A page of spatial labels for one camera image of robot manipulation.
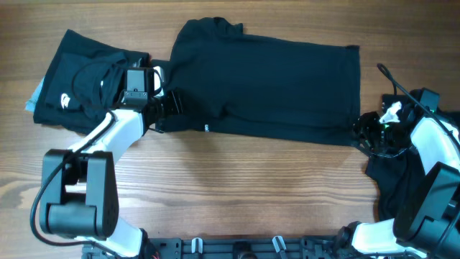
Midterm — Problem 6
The black cable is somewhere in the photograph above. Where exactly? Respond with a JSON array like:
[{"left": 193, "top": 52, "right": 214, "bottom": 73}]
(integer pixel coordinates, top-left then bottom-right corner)
[
  {"left": 376, "top": 63, "right": 460, "bottom": 152},
  {"left": 29, "top": 59, "right": 127, "bottom": 253}
]

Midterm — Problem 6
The folded grey garment underneath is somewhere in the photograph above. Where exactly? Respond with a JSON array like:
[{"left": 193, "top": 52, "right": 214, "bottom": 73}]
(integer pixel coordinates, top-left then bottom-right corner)
[{"left": 24, "top": 78, "right": 44, "bottom": 113}]

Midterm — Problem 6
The pile of black clothes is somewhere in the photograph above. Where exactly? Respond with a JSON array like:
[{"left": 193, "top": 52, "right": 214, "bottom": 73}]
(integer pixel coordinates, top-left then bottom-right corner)
[{"left": 364, "top": 94, "right": 460, "bottom": 222}]

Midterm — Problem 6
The left black cable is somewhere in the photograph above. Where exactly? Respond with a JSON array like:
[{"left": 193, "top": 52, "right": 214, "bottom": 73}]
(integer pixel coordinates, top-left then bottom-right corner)
[{"left": 29, "top": 59, "right": 127, "bottom": 253}]

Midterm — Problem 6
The right black cable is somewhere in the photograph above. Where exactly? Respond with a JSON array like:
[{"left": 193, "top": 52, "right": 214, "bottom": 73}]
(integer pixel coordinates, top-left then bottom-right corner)
[{"left": 376, "top": 63, "right": 460, "bottom": 152}]

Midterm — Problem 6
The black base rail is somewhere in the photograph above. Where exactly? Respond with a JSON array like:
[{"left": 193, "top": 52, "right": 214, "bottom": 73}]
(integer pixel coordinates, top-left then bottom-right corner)
[{"left": 81, "top": 235, "right": 389, "bottom": 259}]

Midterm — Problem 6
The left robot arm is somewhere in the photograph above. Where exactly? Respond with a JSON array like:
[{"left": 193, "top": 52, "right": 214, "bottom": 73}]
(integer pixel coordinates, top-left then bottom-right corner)
[{"left": 29, "top": 66, "right": 181, "bottom": 258}]

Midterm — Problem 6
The black polo shirt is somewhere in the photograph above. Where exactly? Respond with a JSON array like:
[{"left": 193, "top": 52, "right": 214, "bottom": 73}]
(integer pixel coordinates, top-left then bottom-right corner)
[{"left": 158, "top": 17, "right": 361, "bottom": 146}]

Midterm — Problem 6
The folded black shirt with logo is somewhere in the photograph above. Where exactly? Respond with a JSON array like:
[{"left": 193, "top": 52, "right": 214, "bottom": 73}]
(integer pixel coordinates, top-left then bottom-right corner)
[{"left": 33, "top": 29, "right": 150, "bottom": 135}]

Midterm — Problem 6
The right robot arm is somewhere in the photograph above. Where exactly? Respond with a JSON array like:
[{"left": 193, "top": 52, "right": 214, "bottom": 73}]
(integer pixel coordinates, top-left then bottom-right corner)
[{"left": 331, "top": 88, "right": 459, "bottom": 258}]

